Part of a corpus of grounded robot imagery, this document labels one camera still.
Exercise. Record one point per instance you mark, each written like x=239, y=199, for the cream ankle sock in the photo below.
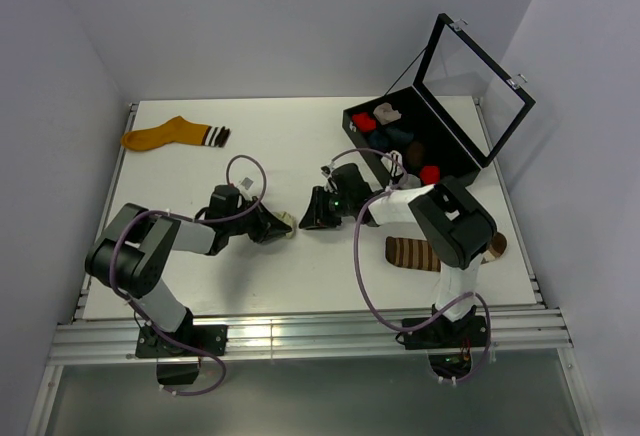
x=288, y=220

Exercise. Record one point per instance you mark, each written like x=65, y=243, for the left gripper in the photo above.
x=268, y=226

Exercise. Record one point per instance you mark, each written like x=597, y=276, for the rolled beige sock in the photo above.
x=386, y=114

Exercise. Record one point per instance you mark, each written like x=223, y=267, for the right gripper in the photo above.
x=316, y=216

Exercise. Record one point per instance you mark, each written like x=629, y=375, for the aluminium table frame rail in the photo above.
x=355, y=334

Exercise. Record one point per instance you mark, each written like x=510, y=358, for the rolled white striped sock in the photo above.
x=393, y=162

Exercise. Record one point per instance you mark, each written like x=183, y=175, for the black storage box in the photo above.
x=461, y=105

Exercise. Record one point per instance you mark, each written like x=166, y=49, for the red sock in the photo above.
x=364, y=122
x=430, y=174

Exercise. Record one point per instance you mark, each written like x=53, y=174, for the dark brown sock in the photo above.
x=415, y=155

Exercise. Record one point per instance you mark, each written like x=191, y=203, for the brown cream striped sock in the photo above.
x=418, y=254

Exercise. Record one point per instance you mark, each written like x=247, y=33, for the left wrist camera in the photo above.
x=233, y=194

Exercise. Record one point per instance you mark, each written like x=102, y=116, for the rolled teal sock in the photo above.
x=379, y=141

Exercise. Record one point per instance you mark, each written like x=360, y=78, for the rolled red sock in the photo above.
x=364, y=122

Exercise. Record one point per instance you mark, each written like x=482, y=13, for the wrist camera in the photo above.
x=233, y=194
x=330, y=184

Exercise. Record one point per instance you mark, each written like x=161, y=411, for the mustard yellow sock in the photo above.
x=177, y=130

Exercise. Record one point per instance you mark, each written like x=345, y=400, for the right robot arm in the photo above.
x=456, y=226

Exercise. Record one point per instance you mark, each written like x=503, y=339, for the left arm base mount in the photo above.
x=179, y=359

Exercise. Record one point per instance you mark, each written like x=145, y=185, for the rolled grey sock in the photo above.
x=412, y=182

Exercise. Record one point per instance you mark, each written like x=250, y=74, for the rolled navy sock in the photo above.
x=398, y=136

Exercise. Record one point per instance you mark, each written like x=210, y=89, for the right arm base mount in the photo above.
x=469, y=332

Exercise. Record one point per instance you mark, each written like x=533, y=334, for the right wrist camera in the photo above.
x=330, y=184

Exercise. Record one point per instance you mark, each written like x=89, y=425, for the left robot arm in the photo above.
x=130, y=254

